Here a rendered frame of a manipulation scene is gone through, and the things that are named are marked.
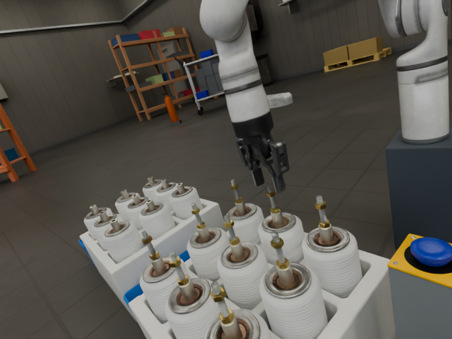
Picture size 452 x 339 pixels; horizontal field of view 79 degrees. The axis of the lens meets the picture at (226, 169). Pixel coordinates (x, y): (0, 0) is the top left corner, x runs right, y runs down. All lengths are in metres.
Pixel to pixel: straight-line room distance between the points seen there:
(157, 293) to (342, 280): 0.34
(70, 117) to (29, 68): 1.85
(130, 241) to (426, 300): 0.69
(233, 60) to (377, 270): 0.45
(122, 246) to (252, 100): 0.57
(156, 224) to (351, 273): 0.56
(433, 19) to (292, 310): 0.60
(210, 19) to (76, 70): 11.32
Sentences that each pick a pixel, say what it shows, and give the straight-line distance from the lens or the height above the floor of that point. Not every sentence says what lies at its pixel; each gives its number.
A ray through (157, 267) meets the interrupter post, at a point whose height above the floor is 0.27.
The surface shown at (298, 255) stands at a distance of 0.61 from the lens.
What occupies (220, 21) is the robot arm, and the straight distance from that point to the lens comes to 0.47.
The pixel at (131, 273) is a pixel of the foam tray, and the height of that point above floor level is 0.15.
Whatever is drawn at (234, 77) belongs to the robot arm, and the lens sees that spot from 0.48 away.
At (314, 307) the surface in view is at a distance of 0.47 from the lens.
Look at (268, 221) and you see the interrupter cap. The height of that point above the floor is 0.25.
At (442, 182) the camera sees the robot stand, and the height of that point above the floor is 0.22.
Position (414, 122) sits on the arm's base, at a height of 0.36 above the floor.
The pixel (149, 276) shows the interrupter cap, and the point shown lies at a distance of 0.60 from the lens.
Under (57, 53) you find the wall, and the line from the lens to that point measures 11.73.
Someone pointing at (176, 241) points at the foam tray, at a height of 0.15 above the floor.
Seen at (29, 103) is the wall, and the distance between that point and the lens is 11.14.
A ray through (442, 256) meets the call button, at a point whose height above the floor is 0.33.
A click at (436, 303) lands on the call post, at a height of 0.28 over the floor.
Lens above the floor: 0.58
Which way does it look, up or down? 19 degrees down
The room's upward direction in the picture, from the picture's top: 17 degrees counter-clockwise
